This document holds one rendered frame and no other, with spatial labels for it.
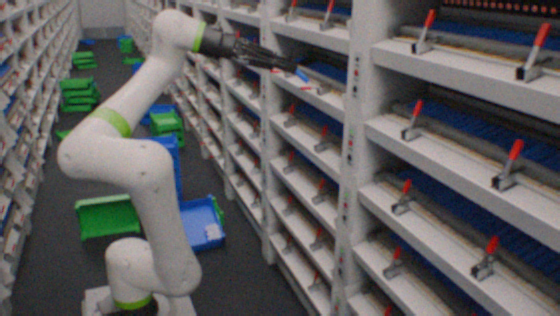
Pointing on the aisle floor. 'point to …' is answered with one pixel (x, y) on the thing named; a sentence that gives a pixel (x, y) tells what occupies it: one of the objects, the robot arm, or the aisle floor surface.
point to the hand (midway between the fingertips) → (285, 64)
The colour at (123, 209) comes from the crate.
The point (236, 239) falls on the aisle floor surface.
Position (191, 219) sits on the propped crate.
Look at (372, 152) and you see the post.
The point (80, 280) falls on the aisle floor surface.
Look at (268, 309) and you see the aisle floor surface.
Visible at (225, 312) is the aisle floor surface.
